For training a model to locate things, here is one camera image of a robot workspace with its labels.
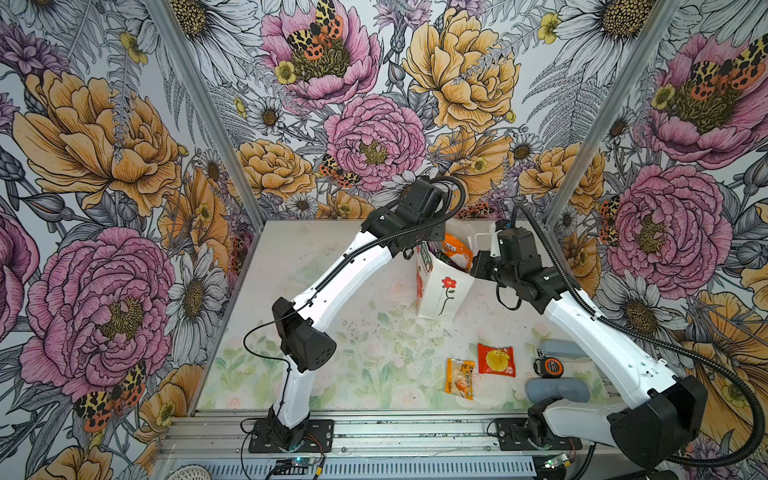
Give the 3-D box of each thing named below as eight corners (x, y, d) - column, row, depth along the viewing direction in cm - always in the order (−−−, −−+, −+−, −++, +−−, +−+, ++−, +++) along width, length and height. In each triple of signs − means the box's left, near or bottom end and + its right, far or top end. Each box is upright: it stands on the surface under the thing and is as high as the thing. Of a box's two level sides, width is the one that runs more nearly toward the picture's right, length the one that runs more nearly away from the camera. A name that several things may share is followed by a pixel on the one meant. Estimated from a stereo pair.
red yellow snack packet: (478, 373, 86) (480, 370, 85) (477, 345, 92) (478, 342, 90) (515, 377, 86) (517, 375, 84) (511, 349, 91) (513, 347, 89)
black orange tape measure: (531, 370, 87) (536, 366, 84) (536, 354, 90) (541, 348, 87) (555, 383, 84) (560, 379, 81) (559, 366, 88) (565, 361, 85)
